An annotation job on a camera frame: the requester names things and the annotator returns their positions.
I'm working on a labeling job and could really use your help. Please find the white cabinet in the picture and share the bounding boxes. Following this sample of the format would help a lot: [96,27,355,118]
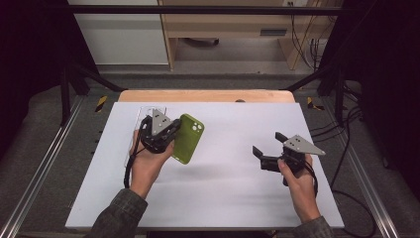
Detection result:
[67,0,169,66]

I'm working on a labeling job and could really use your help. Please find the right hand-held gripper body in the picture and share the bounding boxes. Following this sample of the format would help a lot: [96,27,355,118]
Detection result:
[260,134,326,186]

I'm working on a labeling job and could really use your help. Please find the white wall power outlet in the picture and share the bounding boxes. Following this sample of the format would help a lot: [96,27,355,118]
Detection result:
[283,0,308,8]

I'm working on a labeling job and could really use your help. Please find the green phone case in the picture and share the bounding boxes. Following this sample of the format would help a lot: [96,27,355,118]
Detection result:
[171,113,205,166]

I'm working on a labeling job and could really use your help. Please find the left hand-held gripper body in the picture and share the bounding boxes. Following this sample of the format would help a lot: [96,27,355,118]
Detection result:
[140,108,176,155]

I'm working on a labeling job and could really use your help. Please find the light wooden desk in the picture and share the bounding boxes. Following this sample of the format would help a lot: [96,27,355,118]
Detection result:
[157,0,345,71]

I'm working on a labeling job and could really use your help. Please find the person's right hand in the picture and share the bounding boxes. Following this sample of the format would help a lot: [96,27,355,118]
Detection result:
[276,153,322,224]

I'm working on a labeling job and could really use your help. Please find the black frame strut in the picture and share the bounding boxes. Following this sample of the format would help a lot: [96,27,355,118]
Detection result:
[283,63,347,128]
[60,62,127,127]

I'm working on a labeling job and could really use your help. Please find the right hand-held gripper cable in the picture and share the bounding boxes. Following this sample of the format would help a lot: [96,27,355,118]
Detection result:
[305,161,320,199]

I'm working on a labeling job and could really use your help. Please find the black floor cables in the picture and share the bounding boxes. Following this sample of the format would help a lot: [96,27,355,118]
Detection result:
[310,83,378,238]

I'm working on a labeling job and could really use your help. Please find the bundle of black desk cables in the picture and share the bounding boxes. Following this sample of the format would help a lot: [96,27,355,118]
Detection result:
[290,14,329,71]

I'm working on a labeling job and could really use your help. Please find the black horizontal frame bar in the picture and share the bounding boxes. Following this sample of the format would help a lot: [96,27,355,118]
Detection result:
[67,4,348,16]

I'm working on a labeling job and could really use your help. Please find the left hand-held gripper cable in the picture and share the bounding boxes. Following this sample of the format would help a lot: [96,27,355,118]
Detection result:
[123,115,151,189]

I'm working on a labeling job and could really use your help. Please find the wooden board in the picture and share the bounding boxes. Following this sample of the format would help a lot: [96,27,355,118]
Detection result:
[118,88,296,103]

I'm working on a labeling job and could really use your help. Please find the hand-held gripper cable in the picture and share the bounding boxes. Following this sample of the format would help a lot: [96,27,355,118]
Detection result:
[305,161,320,199]
[123,115,151,189]

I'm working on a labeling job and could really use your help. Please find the yellow black tape marker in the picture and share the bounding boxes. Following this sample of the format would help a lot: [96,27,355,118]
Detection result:
[95,95,109,113]
[306,96,327,112]

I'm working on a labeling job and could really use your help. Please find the person's left hand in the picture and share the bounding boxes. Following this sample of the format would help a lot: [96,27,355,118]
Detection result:
[129,129,175,199]

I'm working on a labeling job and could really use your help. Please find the aluminium floor rail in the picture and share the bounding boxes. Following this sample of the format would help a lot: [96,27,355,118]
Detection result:
[0,95,85,238]
[321,98,401,238]

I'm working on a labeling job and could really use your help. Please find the black curtain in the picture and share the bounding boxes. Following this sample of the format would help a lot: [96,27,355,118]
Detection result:
[323,0,420,199]
[0,0,100,160]

